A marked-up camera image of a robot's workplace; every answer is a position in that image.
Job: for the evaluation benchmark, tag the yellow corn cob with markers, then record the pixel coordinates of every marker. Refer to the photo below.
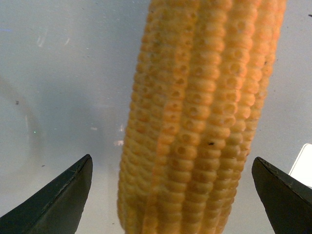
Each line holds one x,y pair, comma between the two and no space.
199,88

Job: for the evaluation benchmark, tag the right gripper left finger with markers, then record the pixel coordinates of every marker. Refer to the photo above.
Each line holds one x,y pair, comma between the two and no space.
57,207

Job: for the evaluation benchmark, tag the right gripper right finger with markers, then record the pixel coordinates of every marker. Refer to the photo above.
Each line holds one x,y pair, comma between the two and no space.
287,202

